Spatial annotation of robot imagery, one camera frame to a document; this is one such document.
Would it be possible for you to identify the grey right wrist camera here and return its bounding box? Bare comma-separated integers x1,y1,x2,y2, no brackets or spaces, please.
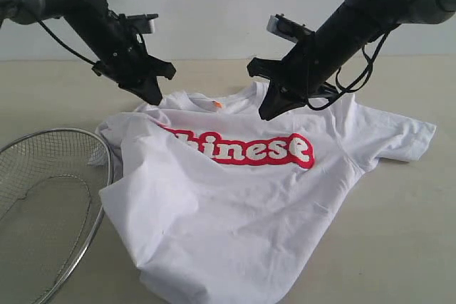
266,14,313,43

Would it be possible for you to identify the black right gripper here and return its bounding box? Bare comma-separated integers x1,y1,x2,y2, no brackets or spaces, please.
247,33,338,120

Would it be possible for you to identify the metal wire mesh basket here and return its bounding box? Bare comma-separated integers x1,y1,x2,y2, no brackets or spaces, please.
1,127,113,303

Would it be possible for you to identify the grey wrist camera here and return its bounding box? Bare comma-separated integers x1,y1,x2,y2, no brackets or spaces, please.
266,14,313,43
119,14,159,34

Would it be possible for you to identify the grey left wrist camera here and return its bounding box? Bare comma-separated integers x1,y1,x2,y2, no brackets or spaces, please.
119,14,159,34

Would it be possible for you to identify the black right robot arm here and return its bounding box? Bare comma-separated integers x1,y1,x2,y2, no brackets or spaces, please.
247,0,455,120

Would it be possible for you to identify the white t-shirt red print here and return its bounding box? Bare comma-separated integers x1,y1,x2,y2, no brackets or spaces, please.
96,82,436,303

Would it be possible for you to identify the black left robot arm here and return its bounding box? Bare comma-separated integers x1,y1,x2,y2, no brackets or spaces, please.
1,0,176,105

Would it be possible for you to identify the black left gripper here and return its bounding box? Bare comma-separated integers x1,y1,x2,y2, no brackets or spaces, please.
91,29,176,105

